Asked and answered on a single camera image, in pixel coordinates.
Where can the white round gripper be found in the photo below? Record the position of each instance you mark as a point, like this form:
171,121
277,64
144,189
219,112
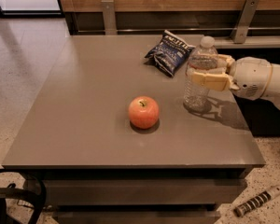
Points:
251,76

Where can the clear plastic water bottle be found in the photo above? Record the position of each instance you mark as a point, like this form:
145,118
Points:
202,59

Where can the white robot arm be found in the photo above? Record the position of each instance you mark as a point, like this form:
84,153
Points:
272,91

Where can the dark blue chip bag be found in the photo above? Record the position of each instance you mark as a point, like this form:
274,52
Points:
171,52

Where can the red apple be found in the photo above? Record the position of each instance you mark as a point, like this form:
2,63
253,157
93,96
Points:
143,112

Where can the wooden counter panel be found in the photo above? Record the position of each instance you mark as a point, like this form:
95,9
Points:
216,16

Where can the grey table drawer unit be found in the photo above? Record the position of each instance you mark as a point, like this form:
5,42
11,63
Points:
139,196

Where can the black chair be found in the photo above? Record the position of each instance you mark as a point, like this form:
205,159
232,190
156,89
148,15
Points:
37,200

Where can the right metal bracket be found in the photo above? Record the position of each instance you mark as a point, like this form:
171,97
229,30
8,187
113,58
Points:
240,31

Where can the metal bracket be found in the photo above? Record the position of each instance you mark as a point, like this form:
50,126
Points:
240,31
109,17

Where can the left metal bracket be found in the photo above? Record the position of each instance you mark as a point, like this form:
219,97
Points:
109,17

